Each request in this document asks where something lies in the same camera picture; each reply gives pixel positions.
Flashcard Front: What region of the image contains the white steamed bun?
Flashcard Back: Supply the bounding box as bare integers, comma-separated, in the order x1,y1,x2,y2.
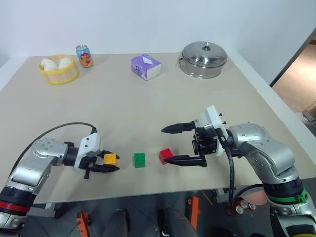
40,58,59,73
57,57,73,70

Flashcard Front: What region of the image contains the green toy brick cube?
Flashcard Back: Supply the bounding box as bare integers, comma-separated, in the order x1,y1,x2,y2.
134,153,147,169

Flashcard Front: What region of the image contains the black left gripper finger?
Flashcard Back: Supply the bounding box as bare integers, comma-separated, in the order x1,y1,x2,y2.
98,150,120,159
90,163,121,173

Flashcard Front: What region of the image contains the dark rounded shape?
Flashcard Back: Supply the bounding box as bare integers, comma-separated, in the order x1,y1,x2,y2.
102,208,131,237

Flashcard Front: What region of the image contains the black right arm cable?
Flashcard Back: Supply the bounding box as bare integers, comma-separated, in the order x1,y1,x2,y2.
221,138,265,216

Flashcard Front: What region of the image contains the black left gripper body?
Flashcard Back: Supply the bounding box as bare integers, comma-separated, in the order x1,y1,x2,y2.
79,150,105,180

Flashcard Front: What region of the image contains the pink round bowl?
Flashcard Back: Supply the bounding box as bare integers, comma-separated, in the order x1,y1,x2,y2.
241,187,268,206

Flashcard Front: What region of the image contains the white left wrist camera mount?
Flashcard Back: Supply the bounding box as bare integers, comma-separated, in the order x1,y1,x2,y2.
73,133,102,171

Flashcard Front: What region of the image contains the yellow toy brick cube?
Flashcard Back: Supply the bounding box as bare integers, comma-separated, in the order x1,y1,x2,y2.
103,153,118,166

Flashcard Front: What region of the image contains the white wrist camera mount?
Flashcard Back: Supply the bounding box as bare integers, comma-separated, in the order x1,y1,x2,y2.
73,133,102,171
199,105,228,158

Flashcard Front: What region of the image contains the orange black clamp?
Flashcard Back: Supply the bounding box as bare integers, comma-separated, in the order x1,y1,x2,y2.
186,196,200,231
75,210,90,237

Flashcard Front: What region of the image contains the yellow round steamer basket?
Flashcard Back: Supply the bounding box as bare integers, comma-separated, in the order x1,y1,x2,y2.
38,54,80,85

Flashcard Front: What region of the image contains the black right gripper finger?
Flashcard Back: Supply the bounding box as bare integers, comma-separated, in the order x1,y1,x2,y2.
160,120,198,135
163,155,207,169

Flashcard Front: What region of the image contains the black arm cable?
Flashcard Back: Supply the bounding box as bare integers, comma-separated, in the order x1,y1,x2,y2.
9,121,98,175
221,138,265,216

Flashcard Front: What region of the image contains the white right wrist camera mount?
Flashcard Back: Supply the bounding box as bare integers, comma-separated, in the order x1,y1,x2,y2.
199,105,228,158

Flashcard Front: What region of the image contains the brown cardboard box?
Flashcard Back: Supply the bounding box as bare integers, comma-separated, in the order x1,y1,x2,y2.
302,99,316,123

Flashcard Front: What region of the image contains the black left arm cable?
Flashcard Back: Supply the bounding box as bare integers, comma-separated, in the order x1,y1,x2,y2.
9,121,98,175

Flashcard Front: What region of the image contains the grey table bracket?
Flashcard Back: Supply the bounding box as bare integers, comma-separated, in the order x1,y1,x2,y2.
214,188,232,203
26,202,56,218

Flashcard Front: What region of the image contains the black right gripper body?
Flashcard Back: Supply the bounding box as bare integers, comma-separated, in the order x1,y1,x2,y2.
191,125,220,157

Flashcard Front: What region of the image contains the red toy brick cube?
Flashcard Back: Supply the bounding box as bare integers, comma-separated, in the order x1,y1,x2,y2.
158,148,174,165

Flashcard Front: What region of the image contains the orange printed drink can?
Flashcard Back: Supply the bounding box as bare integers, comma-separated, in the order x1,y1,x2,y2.
76,44,94,68

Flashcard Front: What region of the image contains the stainless steel pot lid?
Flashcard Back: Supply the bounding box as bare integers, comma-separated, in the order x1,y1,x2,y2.
182,41,229,69

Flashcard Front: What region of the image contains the purple tissue pack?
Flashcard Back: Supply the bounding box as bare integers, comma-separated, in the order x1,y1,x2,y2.
130,53,162,81

